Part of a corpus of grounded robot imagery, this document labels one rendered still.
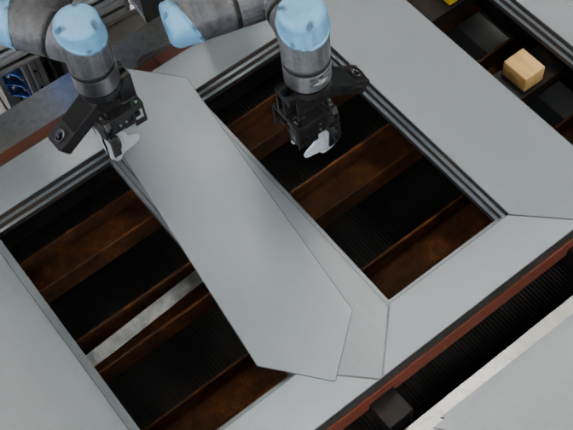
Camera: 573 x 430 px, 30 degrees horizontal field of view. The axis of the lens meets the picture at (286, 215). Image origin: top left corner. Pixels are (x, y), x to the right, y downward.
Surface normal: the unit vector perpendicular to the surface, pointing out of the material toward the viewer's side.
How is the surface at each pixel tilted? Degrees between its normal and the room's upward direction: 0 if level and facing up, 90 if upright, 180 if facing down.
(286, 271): 0
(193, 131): 0
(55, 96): 0
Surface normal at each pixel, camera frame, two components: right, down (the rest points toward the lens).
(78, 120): -0.47, -0.18
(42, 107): -0.07, -0.51
